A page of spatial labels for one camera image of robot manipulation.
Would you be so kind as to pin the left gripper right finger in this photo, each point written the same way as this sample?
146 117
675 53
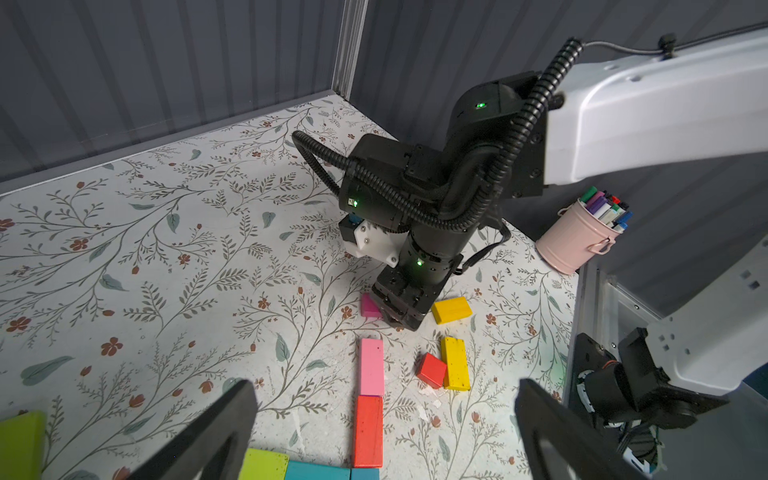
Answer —
558 445

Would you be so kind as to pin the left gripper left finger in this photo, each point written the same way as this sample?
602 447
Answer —
213 446

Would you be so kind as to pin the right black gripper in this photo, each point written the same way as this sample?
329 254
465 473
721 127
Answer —
418 260

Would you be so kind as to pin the lime green block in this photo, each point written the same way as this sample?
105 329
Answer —
22 446
264 465

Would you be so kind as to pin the teal rectangular block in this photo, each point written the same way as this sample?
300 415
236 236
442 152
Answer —
309 471

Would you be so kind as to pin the magenta block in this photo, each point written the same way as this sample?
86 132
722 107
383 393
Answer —
368 308

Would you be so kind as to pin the yellow block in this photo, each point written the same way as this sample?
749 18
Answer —
451 310
454 355

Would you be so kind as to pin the small teal cube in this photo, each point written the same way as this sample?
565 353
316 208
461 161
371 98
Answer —
365 474

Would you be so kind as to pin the red block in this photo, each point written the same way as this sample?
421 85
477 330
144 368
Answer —
368 436

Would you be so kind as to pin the pink block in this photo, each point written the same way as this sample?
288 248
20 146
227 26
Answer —
371 372

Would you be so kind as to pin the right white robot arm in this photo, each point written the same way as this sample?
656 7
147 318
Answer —
415 209

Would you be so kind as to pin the small red cube right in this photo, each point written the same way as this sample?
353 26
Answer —
431 371

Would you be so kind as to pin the pink marker cup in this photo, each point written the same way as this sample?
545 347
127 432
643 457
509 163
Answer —
587 228

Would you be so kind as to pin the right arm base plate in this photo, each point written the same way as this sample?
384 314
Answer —
594 386

